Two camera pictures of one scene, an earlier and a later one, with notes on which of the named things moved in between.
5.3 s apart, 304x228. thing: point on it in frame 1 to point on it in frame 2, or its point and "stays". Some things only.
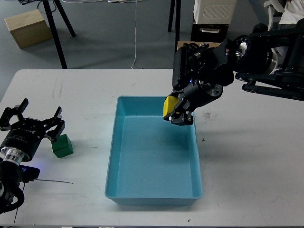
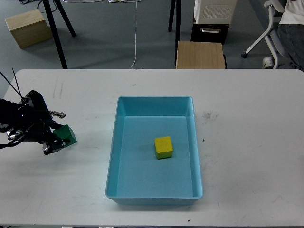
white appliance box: [214, 12] stays
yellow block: [170, 104] to [163, 147]
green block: [62, 146] to [66, 133]
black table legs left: [68, 23] stays
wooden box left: [29, 28] stays
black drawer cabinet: [208, 33] stays
